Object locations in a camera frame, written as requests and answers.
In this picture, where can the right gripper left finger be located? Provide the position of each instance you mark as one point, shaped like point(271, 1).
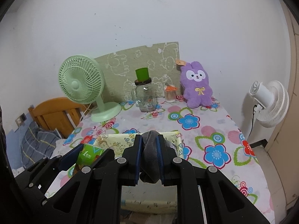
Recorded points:
point(123, 171)

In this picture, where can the beige door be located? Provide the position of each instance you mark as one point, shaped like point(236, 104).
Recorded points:
point(283, 145)

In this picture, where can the grey plaid pillow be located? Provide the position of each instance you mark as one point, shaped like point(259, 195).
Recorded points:
point(37, 143)

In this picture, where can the green plastic cup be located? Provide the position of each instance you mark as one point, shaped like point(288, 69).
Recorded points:
point(142, 74)

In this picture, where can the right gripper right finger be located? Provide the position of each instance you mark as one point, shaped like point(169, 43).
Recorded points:
point(203, 195)

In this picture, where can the grey sock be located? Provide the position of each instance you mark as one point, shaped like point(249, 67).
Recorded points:
point(150, 172)

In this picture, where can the floral tablecloth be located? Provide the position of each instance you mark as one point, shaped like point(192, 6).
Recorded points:
point(204, 136)

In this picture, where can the wooden bed headboard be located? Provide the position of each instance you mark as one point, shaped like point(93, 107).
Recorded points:
point(59, 114)

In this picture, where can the yellow cartoon fabric box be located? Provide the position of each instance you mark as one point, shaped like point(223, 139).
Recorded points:
point(145, 197)

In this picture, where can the purple plush bunny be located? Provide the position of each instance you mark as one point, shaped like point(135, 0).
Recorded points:
point(195, 82)

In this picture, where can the wall power socket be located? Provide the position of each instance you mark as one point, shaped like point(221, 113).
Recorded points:
point(21, 119)

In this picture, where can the glass jar with handle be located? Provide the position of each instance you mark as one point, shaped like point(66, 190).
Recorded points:
point(144, 95)

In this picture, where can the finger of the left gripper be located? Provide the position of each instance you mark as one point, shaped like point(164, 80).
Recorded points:
point(44, 172)
point(79, 189)

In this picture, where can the toothpick jar orange lid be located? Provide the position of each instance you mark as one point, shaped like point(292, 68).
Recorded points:
point(170, 93)

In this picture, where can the green patterned board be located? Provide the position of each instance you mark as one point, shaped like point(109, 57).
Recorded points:
point(119, 69)

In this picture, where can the white standing fan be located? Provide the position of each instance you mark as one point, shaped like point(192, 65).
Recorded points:
point(267, 107)

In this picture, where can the green desk fan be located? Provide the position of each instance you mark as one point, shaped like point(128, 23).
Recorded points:
point(82, 81)

